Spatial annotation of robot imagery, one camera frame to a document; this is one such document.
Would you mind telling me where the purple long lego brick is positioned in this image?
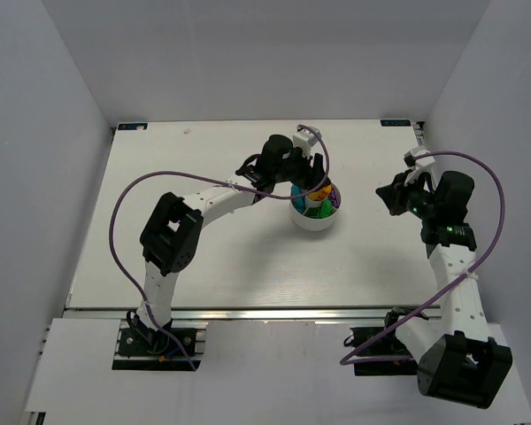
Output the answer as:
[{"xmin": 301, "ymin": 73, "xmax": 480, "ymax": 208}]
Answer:
[{"xmin": 328, "ymin": 185, "xmax": 340, "ymax": 209}]

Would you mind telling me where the teal long lego brick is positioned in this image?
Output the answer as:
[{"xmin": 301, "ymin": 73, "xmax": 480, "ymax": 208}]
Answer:
[{"xmin": 290, "ymin": 185, "xmax": 305, "ymax": 213}]

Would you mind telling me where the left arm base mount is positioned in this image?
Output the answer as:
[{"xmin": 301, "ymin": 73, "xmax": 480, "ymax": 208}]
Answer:
[{"xmin": 112, "ymin": 324, "xmax": 206, "ymax": 372}]

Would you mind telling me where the aluminium table edge rail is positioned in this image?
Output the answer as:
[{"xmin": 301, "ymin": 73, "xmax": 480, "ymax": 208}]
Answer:
[{"xmin": 61, "ymin": 305, "xmax": 459, "ymax": 323}]

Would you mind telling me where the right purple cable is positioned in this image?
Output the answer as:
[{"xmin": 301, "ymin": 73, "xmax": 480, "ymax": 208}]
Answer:
[{"xmin": 339, "ymin": 151, "xmax": 504, "ymax": 367}]

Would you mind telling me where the green square lego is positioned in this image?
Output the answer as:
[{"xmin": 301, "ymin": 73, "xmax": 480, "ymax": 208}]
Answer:
[{"xmin": 319, "ymin": 199, "xmax": 334, "ymax": 219}]

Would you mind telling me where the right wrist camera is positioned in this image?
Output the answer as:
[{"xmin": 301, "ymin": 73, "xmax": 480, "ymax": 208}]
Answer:
[{"xmin": 404, "ymin": 145, "xmax": 435, "ymax": 186}]

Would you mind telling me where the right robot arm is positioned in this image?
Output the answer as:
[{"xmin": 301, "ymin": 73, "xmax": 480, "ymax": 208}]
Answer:
[{"xmin": 376, "ymin": 171, "xmax": 512, "ymax": 409}]

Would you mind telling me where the blue corner tag left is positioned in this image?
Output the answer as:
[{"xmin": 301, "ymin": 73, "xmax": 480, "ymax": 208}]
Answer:
[{"xmin": 117, "ymin": 122, "xmax": 148, "ymax": 131}]

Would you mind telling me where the blue corner tag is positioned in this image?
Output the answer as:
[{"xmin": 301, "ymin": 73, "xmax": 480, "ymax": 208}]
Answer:
[
  {"xmin": 380, "ymin": 119, "xmax": 412, "ymax": 127},
  {"xmin": 117, "ymin": 122, "xmax": 148, "ymax": 131}
]

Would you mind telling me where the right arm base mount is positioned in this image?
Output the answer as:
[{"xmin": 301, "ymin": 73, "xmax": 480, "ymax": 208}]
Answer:
[{"xmin": 343, "ymin": 306, "xmax": 417, "ymax": 377}]

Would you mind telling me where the purple cable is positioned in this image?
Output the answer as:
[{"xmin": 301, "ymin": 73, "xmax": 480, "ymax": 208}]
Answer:
[
  {"xmin": 109, "ymin": 125, "xmax": 329, "ymax": 371},
  {"xmin": 339, "ymin": 151, "xmax": 504, "ymax": 367}
]

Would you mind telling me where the white round divided container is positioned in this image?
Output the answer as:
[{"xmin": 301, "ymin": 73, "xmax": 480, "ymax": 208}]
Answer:
[{"xmin": 289, "ymin": 183, "xmax": 342, "ymax": 231}]

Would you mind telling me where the yellow long lego brick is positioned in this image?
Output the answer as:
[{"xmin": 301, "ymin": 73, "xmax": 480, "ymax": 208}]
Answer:
[{"xmin": 308, "ymin": 185, "xmax": 332, "ymax": 202}]

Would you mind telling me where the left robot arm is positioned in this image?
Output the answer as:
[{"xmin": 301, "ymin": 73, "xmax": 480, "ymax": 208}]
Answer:
[{"xmin": 130, "ymin": 125, "xmax": 331, "ymax": 343}]

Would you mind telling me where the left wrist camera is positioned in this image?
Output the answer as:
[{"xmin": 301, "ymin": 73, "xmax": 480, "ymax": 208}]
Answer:
[{"xmin": 292, "ymin": 125, "xmax": 323, "ymax": 159}]

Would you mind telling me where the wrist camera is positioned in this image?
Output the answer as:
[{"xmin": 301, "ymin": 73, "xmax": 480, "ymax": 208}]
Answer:
[
  {"xmin": 292, "ymin": 125, "xmax": 323, "ymax": 159},
  {"xmin": 404, "ymin": 145, "xmax": 435, "ymax": 186}
]

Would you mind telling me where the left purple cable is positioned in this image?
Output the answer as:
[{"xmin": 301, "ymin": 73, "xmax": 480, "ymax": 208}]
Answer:
[{"xmin": 109, "ymin": 125, "xmax": 329, "ymax": 371}]

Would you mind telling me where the blue corner tag right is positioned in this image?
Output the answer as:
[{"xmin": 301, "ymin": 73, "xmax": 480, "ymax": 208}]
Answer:
[{"xmin": 380, "ymin": 119, "xmax": 412, "ymax": 127}]

